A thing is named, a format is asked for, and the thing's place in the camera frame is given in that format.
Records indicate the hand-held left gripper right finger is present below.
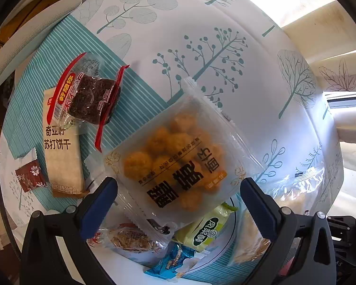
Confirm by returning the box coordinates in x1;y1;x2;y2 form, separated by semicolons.
240;177;337;285

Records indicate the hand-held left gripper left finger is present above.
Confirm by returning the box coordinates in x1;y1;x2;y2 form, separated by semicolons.
20;176;119;285

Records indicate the dark red snowflake packet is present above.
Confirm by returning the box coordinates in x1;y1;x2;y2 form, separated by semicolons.
15;158;48;193

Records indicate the yellow ball snack packet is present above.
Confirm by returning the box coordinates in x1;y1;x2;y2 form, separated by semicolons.
103;76;266;229

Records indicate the red-edged date packet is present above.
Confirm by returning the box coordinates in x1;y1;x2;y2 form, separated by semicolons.
46;52;131;154

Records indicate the puffed rice snack packet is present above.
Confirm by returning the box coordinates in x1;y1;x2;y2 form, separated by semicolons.
228;166;327;269

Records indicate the clear packet with brown pastry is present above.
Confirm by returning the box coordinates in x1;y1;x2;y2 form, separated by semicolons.
87;222;168;259

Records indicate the green snack packet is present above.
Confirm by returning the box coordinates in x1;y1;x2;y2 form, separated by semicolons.
173;202;238;253

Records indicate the beige cracker packet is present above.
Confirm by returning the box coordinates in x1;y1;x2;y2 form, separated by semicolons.
43;87;89;199

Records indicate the clear packet black print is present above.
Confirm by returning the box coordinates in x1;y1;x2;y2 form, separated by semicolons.
114;184;180;245

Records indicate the blue candy packet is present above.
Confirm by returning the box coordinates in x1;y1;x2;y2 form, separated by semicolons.
143;241;197;283

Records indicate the window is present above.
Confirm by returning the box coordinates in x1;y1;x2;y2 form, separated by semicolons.
325;92;356;109

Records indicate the leaf print curtain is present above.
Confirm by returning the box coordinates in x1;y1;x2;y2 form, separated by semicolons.
280;0;356;179

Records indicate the grey office chair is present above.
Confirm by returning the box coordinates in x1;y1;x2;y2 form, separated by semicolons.
0;0;107;98

